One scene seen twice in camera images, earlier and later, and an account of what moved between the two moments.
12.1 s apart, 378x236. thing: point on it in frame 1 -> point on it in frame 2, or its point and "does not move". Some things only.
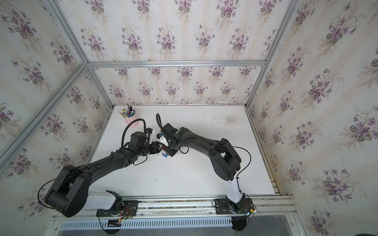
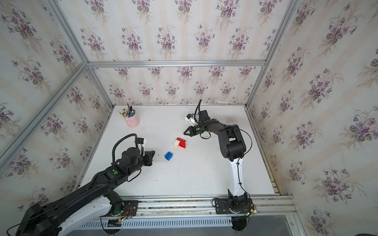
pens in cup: [129, 113] does not move
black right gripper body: [170, 151] -> [196, 130]
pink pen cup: [129, 120] does not move
